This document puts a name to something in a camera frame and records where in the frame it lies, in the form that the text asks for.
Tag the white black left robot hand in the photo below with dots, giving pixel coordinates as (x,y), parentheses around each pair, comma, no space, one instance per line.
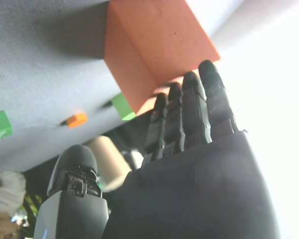
(189,194)

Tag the wooden mallet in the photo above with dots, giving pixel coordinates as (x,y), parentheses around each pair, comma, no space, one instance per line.
(107,159)

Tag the large orange foam cube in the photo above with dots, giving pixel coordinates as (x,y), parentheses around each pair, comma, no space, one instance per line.
(152,37)

